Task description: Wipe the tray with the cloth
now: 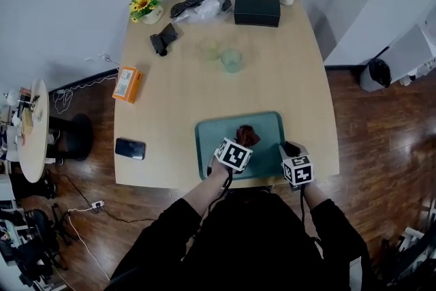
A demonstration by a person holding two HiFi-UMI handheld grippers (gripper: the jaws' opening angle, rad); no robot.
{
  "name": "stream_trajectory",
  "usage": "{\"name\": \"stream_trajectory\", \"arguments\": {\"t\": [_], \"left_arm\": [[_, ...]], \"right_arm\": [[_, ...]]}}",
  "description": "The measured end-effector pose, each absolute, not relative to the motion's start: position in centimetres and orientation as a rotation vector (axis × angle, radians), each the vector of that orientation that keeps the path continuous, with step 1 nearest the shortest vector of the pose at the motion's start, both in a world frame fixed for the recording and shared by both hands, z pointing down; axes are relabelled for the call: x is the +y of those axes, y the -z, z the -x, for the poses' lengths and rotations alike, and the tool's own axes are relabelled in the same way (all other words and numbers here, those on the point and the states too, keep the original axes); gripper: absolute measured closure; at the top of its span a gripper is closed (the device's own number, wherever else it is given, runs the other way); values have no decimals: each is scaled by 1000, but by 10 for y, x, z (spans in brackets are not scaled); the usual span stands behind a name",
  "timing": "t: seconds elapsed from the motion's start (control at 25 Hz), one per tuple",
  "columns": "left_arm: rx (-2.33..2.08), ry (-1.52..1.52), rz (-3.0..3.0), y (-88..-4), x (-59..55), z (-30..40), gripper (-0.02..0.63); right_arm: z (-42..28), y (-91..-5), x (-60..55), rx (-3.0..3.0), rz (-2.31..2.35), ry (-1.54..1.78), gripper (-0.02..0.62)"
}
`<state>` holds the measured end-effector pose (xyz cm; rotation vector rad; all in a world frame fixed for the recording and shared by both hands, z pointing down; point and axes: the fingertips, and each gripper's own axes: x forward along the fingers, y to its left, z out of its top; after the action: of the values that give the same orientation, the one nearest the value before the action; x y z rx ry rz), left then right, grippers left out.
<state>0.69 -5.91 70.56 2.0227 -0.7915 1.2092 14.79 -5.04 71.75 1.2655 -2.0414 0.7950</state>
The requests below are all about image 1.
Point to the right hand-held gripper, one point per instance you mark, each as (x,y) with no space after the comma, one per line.
(297,168)

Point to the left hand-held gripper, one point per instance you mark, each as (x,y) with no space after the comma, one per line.
(234,155)

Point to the dark red cloth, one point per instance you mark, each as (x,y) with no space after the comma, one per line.
(248,137)

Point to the teal plastic tray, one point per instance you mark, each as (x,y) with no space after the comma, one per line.
(218,129)

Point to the person's right forearm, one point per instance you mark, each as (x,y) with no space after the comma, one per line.
(315,196)

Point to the person's left forearm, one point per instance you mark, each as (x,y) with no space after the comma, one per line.
(201,192)

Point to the person's black clothing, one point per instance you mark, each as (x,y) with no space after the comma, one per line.
(245,242)

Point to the blue-green glass cup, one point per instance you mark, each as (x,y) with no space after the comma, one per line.
(232,60)

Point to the black smartphone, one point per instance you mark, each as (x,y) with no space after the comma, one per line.
(130,148)

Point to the pale green glass cup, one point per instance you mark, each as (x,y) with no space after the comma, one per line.
(208,49)

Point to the grey trash bin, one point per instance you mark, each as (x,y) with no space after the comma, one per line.
(374,75)

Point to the orange cardboard box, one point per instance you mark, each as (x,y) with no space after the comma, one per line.
(126,84)

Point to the black folded pouch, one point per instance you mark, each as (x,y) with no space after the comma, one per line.
(164,38)

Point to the white power strip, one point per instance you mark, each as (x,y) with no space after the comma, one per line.
(97,204)

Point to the black rectangular box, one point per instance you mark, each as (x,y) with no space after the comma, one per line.
(257,9)

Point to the clear plastic bag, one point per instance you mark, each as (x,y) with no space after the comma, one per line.
(204,10)

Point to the sunflower pot plant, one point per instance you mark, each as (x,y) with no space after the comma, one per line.
(147,5)

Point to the round white side table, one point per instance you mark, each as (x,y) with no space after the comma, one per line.
(33,133)

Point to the black office chair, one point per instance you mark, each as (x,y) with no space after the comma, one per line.
(37,242)

